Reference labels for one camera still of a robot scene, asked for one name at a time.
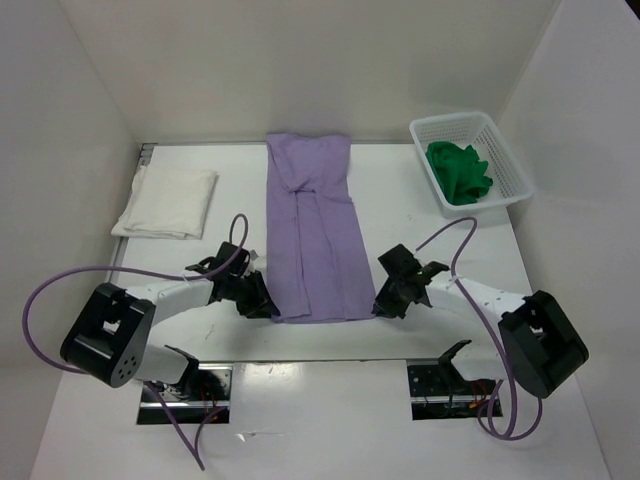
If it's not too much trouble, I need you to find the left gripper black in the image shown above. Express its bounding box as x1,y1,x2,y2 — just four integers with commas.
227,270,280,319

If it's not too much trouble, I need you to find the purple shirt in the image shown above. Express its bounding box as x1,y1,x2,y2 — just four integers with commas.
266,133,376,324

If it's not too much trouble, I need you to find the white t shirt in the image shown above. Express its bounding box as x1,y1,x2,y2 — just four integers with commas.
111,165,218,240

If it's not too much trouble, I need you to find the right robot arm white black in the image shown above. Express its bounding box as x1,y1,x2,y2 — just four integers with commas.
373,262,589,399

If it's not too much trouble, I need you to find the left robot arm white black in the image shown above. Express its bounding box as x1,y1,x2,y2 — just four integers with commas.
60,271,280,400

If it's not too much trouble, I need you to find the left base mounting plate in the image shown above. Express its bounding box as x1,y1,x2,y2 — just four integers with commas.
137,365,233,425

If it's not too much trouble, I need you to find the green shirt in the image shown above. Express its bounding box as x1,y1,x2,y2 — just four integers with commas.
426,141,493,206

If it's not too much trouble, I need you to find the white plastic basket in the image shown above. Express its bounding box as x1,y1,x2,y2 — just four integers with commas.
409,111,533,217

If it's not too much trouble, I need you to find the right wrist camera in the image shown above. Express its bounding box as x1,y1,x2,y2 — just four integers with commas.
378,244,422,278

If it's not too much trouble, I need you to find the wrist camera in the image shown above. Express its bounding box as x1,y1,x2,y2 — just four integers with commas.
378,244,422,278
213,241,251,276

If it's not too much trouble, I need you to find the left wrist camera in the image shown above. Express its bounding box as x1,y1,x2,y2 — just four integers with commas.
213,241,251,276

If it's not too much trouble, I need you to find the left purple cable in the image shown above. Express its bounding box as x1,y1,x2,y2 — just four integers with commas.
22,213,250,471

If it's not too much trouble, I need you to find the aluminium table edge rail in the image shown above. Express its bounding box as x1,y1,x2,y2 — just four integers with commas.
107,143,157,281

